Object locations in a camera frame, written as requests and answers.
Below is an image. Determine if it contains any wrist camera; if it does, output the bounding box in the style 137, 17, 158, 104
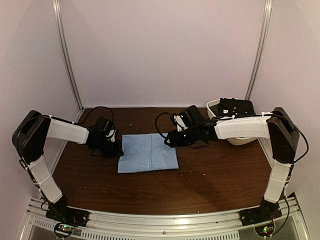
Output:
173, 113, 188, 132
106, 128, 118, 143

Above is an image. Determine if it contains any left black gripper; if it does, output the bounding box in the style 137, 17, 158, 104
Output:
93, 137, 124, 159

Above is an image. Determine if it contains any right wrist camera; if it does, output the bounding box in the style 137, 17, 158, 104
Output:
173, 113, 188, 132

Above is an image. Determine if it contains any left aluminium frame post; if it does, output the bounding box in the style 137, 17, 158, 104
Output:
52, 0, 84, 112

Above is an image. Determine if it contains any front aluminium rail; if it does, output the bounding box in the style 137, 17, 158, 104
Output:
18, 197, 311, 240

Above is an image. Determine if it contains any light blue long sleeve shirt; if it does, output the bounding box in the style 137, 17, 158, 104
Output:
117, 133, 179, 174

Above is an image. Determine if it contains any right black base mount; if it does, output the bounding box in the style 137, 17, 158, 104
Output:
239, 206, 282, 226

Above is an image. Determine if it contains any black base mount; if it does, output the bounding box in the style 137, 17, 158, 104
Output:
239, 206, 282, 226
45, 206, 90, 227

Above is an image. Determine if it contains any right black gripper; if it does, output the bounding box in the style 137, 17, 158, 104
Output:
165, 125, 200, 148

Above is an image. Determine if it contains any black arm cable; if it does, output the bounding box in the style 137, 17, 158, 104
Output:
155, 112, 178, 140
74, 106, 116, 131

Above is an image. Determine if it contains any right aluminium frame post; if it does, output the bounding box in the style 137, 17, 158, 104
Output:
245, 0, 273, 100

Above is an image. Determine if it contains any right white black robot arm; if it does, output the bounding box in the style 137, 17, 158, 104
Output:
164, 105, 300, 221

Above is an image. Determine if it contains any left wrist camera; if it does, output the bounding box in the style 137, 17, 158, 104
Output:
106, 128, 118, 143

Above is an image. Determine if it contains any white plastic basket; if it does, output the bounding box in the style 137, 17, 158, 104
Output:
206, 98, 257, 146

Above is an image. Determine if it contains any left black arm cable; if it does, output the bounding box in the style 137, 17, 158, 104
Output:
74, 106, 116, 131

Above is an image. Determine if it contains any black folded shirt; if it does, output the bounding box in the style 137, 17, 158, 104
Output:
216, 98, 256, 117

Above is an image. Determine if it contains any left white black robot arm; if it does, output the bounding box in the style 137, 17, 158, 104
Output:
12, 110, 124, 204

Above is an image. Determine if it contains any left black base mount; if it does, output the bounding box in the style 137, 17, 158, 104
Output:
45, 206, 90, 227

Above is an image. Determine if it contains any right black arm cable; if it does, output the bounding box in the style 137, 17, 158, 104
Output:
155, 112, 178, 140

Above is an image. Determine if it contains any aluminium frame post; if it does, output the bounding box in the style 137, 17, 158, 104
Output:
245, 0, 273, 100
52, 0, 84, 112

